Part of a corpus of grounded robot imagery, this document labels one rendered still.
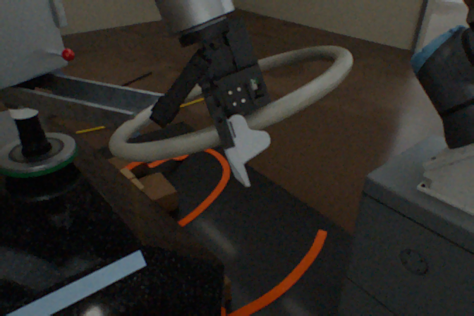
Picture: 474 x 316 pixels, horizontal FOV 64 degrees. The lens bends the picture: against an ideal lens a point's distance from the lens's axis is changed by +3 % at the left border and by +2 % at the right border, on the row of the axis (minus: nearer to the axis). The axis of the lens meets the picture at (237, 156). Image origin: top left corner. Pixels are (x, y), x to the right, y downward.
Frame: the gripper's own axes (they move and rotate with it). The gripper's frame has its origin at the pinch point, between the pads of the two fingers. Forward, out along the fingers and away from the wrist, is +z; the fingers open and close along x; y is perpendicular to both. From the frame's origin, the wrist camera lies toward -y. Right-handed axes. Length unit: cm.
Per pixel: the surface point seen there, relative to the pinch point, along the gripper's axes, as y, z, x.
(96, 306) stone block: -42, 26, 15
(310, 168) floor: 24, 97, 189
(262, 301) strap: -23, 99, 83
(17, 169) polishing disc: -64, -2, 49
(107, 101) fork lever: -31, -11, 47
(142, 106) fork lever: -22.1, -7.3, 41.4
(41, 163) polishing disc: -59, 0, 51
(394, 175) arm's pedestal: 35, 38, 48
